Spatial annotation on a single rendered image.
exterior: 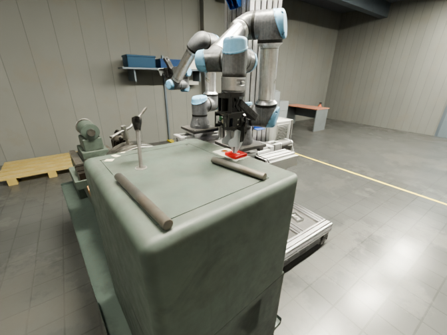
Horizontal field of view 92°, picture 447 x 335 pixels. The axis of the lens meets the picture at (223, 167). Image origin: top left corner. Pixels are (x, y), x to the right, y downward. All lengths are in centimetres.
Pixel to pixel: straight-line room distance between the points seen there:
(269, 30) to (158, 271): 101
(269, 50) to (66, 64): 444
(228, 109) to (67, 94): 465
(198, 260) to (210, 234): 6
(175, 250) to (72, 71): 490
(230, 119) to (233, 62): 17
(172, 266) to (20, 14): 505
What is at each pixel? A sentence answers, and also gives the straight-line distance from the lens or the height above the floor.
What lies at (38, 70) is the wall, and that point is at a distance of 520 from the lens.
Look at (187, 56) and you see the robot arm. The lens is 170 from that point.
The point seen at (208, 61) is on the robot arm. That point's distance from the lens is 85.
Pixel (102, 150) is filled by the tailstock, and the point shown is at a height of 91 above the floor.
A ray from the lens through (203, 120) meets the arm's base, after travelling 164.
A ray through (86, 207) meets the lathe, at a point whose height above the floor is 54.
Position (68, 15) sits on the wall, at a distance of 529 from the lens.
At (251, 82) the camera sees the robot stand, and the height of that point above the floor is 149.
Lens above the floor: 152
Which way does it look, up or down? 23 degrees down
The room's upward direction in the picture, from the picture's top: 1 degrees clockwise
